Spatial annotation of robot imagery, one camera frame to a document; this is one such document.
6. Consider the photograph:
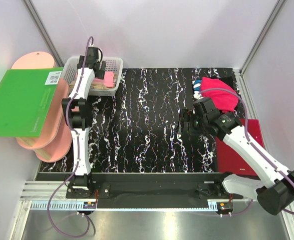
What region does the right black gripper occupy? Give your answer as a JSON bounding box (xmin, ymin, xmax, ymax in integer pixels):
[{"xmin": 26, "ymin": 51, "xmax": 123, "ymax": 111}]
[{"xmin": 175, "ymin": 108, "xmax": 209, "ymax": 137}]

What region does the light pink t-shirt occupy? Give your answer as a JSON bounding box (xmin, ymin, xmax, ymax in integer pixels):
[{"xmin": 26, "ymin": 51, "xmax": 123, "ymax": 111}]
[{"xmin": 93, "ymin": 71, "xmax": 115, "ymax": 88}]

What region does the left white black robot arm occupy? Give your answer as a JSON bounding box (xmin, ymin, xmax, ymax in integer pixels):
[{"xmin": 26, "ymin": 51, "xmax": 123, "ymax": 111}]
[{"xmin": 62, "ymin": 45, "xmax": 106, "ymax": 199}]

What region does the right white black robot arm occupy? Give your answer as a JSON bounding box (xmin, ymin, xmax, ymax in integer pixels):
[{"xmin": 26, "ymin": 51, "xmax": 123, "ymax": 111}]
[{"xmin": 176, "ymin": 97, "xmax": 294, "ymax": 216}]

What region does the white plastic basket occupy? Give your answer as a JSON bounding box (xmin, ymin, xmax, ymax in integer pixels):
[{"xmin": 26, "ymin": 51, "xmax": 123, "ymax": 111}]
[{"xmin": 61, "ymin": 56, "xmax": 123, "ymax": 99}]

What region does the beige folded t-shirt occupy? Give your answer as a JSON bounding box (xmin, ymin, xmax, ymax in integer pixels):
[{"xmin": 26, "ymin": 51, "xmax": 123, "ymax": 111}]
[{"xmin": 69, "ymin": 73, "xmax": 118, "ymax": 91}]

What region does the blue white folded t-shirt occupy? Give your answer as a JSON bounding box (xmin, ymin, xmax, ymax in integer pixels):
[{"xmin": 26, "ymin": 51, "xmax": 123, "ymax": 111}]
[{"xmin": 192, "ymin": 79, "xmax": 202, "ymax": 100}]

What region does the dark red folder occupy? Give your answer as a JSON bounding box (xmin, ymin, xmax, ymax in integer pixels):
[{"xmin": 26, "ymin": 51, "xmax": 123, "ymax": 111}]
[{"xmin": 216, "ymin": 129, "xmax": 258, "ymax": 179}]

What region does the black marble pattern mat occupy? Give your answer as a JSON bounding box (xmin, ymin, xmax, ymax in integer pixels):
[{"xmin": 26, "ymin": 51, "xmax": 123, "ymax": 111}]
[{"xmin": 35, "ymin": 67, "xmax": 249, "ymax": 174}]

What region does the pink oval board upper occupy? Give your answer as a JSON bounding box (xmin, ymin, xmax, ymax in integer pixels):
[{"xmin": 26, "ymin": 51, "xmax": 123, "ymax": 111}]
[{"xmin": 12, "ymin": 51, "xmax": 67, "ymax": 150}]

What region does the green cutting board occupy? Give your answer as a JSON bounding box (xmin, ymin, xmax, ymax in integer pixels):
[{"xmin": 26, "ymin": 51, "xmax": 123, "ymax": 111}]
[{"xmin": 0, "ymin": 67, "xmax": 63, "ymax": 137}]

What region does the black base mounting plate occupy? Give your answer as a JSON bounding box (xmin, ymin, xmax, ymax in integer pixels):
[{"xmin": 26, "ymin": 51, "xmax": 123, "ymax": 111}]
[{"xmin": 65, "ymin": 173, "xmax": 232, "ymax": 199}]

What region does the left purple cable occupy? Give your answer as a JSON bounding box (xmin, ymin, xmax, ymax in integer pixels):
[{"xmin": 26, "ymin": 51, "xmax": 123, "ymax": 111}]
[{"xmin": 47, "ymin": 36, "xmax": 97, "ymax": 237}]

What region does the purple cable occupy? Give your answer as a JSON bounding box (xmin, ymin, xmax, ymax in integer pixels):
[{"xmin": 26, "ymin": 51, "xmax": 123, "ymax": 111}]
[
  {"xmin": 47, "ymin": 36, "xmax": 97, "ymax": 237},
  {"xmin": 198, "ymin": 86, "xmax": 294, "ymax": 217}
]

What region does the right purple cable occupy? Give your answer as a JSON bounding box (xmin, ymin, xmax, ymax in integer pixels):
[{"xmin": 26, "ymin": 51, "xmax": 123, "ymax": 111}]
[{"xmin": 198, "ymin": 86, "xmax": 294, "ymax": 217}]

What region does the aluminium frame rail front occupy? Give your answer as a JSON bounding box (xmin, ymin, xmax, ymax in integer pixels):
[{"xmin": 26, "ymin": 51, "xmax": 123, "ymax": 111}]
[{"xmin": 19, "ymin": 181, "xmax": 292, "ymax": 201}]

